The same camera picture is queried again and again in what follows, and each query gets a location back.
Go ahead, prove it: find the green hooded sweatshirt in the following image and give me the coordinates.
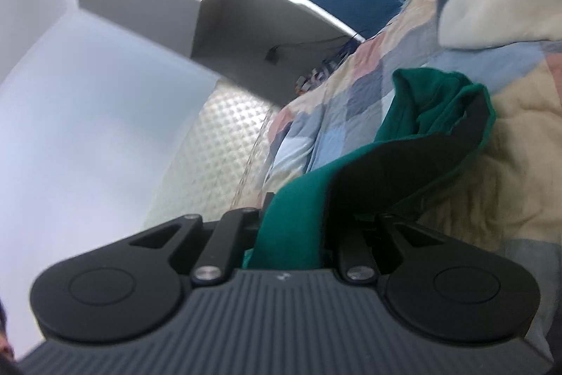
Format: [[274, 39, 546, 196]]
[[245, 67, 495, 270]]

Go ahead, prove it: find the black wall charger plug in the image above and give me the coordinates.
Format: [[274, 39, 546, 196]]
[[265, 47, 279, 65]]

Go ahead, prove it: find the quilted cream headboard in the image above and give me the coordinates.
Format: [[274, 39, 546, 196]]
[[144, 80, 279, 228]]

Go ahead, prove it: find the patchwork pastel quilt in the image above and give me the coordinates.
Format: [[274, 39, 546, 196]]
[[245, 0, 561, 358]]

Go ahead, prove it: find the black charger cable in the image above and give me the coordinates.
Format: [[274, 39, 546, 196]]
[[273, 33, 353, 55]]

